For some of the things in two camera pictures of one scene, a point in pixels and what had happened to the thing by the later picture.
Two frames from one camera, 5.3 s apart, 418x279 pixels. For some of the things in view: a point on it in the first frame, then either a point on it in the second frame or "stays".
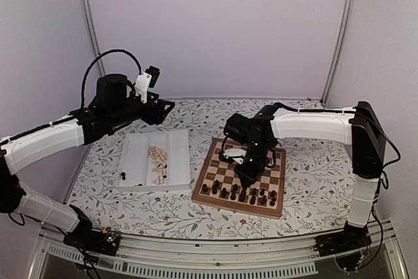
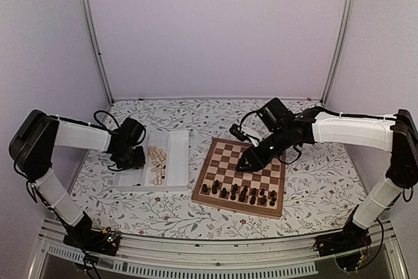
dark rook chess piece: [272, 202] stays
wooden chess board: [218, 185] stays
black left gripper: [152, 116] → [140, 162]
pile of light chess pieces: [160, 162] stays
